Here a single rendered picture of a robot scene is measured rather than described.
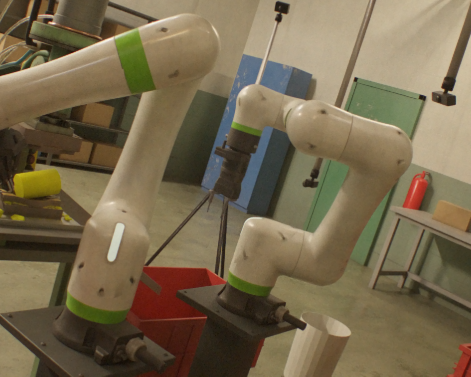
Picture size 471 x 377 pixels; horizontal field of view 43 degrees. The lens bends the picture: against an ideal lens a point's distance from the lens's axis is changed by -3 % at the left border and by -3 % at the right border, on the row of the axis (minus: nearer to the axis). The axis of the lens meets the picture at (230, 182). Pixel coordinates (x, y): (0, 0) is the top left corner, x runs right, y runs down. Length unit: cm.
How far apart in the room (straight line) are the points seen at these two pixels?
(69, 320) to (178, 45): 55
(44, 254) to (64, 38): 53
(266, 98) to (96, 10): 53
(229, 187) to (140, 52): 77
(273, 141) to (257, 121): 600
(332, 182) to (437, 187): 137
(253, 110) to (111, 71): 71
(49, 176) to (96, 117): 573
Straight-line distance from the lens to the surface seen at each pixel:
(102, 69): 108
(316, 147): 130
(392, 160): 132
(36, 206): 161
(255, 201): 784
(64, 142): 159
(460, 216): 621
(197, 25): 108
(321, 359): 348
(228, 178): 176
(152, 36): 108
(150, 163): 126
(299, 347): 351
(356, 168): 135
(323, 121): 129
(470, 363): 309
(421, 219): 597
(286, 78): 768
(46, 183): 162
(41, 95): 111
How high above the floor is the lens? 147
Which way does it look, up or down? 9 degrees down
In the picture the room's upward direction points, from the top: 18 degrees clockwise
